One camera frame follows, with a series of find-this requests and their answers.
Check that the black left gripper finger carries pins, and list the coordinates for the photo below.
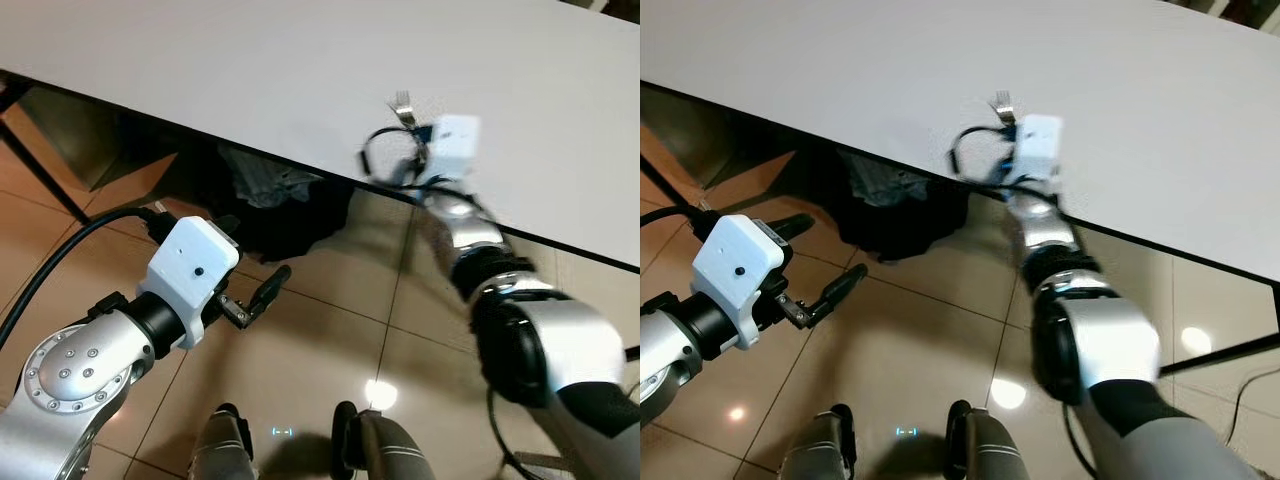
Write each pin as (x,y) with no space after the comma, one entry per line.
(793,226)
(838,292)
(270,288)
(229,224)

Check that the silver metal fork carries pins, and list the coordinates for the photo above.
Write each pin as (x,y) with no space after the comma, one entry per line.
(403,103)
(1003,100)

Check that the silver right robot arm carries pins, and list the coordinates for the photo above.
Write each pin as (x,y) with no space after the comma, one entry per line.
(560,340)
(1100,340)

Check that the grey crumpled cloth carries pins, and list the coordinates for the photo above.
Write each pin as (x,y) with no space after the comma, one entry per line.
(272,185)
(888,185)

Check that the black bag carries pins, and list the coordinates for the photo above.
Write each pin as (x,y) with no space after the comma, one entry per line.
(900,228)
(290,228)

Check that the grey robot left leg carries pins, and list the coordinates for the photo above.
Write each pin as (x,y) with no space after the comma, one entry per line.
(220,447)
(815,447)

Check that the grey robot leg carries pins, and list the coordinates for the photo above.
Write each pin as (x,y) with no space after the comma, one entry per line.
(815,447)
(220,447)
(385,447)
(985,447)

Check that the grey robot right leg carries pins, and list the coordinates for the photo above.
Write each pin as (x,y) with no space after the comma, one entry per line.
(385,447)
(985,447)

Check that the dark brown chair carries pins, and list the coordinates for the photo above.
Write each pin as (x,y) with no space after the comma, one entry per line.
(610,8)
(1255,10)

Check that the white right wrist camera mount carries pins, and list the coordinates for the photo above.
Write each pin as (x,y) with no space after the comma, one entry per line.
(455,145)
(1038,145)

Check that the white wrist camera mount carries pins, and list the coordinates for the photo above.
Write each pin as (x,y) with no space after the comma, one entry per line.
(455,145)
(190,265)
(740,270)
(1038,145)

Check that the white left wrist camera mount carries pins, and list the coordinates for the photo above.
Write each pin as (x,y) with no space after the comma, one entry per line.
(190,265)
(740,270)

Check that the white table with black frame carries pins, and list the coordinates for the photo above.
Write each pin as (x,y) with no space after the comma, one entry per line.
(250,70)
(850,70)

